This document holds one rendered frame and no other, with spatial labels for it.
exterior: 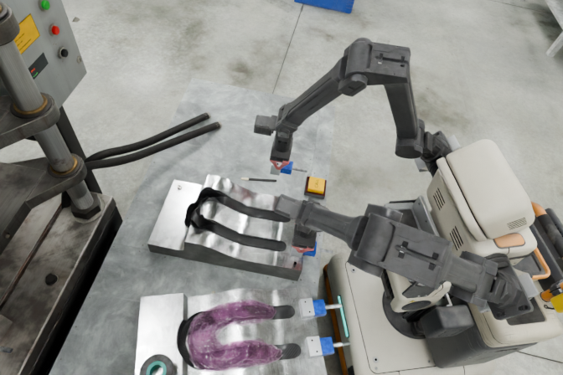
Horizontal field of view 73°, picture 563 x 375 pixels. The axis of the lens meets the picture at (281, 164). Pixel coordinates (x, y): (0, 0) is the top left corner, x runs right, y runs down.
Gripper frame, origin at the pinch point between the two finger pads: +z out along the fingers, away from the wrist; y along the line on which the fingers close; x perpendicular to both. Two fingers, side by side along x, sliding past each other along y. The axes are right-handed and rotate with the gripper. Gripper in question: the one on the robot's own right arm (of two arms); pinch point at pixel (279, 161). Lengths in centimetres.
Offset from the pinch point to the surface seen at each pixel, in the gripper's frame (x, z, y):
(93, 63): -161, 94, -136
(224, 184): -17.1, 1.7, 12.8
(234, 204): -12.3, 4.5, 18.2
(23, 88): -60, -43, 26
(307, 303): 16.5, 6.7, 45.6
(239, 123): -21.1, 15.0, -28.9
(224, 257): -11.2, 7.1, 36.2
